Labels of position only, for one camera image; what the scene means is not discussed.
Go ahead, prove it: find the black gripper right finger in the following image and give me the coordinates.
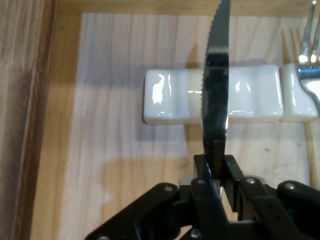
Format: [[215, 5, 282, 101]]
[[223, 154, 320, 240]]

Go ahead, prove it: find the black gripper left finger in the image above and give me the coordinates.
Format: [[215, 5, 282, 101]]
[[84, 154, 231, 240]]

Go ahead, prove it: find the silver serrated table knife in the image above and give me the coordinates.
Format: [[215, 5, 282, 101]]
[[199, 0, 232, 199]]

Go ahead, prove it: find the light wooden drawer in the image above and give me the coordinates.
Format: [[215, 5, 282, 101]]
[[29, 0, 320, 240]]

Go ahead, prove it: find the white ceramic cutlery rest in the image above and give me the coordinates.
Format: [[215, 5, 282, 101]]
[[278, 63, 320, 123], [142, 64, 285, 125]]

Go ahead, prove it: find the silver metal fork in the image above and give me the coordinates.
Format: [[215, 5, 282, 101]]
[[296, 0, 320, 114]]

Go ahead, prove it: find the dark wooden drawer cabinet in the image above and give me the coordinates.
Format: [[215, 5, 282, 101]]
[[0, 0, 60, 240]]

